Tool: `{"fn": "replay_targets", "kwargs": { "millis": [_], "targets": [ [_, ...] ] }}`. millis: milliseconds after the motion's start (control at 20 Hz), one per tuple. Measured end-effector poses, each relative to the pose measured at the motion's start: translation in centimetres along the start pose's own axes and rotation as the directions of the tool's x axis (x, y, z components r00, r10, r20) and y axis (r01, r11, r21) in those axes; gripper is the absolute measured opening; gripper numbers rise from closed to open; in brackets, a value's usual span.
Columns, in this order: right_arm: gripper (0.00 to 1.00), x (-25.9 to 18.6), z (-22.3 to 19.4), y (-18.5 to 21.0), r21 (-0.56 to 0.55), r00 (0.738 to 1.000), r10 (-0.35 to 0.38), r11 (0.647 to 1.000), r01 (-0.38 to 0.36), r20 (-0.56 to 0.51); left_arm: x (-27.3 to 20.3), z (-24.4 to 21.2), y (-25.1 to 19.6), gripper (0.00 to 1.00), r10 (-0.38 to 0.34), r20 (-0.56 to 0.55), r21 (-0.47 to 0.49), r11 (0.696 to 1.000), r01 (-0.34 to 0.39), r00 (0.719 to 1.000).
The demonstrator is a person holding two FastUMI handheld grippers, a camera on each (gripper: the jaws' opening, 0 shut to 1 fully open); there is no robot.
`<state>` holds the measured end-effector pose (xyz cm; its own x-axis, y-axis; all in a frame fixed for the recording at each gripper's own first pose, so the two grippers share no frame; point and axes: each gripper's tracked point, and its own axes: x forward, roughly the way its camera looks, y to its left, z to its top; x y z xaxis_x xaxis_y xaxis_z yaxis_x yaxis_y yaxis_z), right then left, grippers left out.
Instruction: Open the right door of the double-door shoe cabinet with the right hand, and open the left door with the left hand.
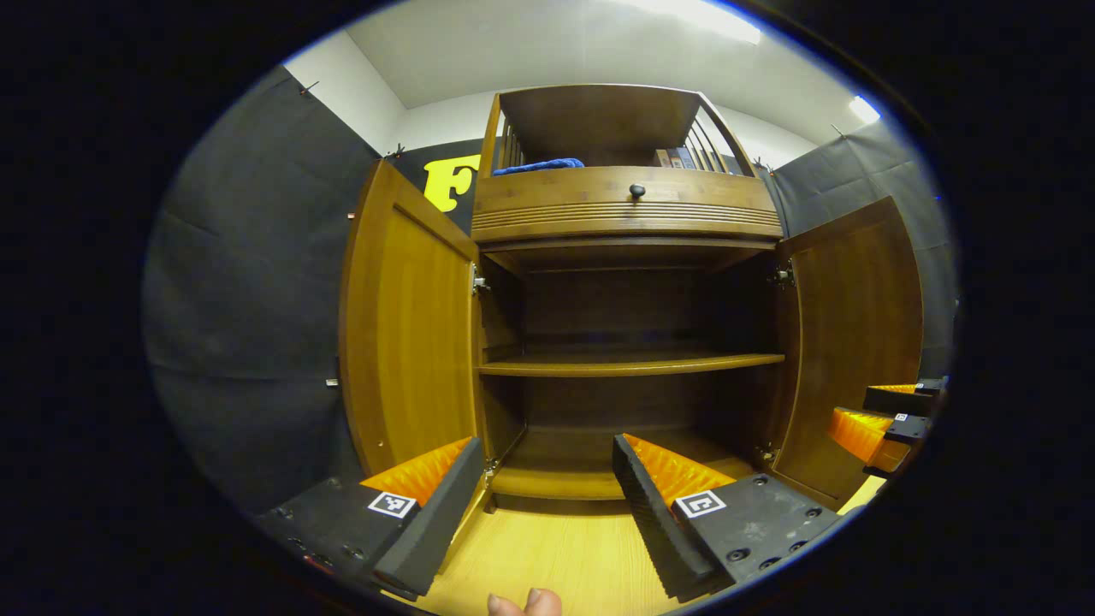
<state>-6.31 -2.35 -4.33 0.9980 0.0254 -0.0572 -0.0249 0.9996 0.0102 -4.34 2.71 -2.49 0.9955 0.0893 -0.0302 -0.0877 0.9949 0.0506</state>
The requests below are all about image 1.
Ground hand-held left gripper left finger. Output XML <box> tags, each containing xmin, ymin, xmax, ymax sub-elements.
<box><xmin>257</xmin><ymin>436</ymin><xmax>486</xmax><ymax>602</ymax></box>

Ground wooden drawer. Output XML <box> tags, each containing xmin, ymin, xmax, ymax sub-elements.
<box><xmin>473</xmin><ymin>166</ymin><xmax>781</xmax><ymax>232</ymax></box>

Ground wooden cabinet shelf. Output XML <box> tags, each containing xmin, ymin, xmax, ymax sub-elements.
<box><xmin>477</xmin><ymin>351</ymin><xmax>786</xmax><ymax>378</ymax></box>

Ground blue cloth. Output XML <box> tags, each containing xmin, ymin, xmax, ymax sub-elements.
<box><xmin>493</xmin><ymin>157</ymin><xmax>586</xmax><ymax>176</ymax></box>

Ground wooden cabinet door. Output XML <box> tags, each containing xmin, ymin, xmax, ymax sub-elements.
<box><xmin>339</xmin><ymin>159</ymin><xmax>482</xmax><ymax>477</ymax></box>
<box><xmin>767</xmin><ymin>197</ymin><xmax>925</xmax><ymax>512</ymax></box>

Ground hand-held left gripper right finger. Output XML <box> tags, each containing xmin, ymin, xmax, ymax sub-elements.
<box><xmin>612</xmin><ymin>434</ymin><xmax>848</xmax><ymax>602</ymax></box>

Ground black backdrop cloth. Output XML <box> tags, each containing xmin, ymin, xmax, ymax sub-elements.
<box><xmin>144</xmin><ymin>64</ymin><xmax>957</xmax><ymax>514</ymax></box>

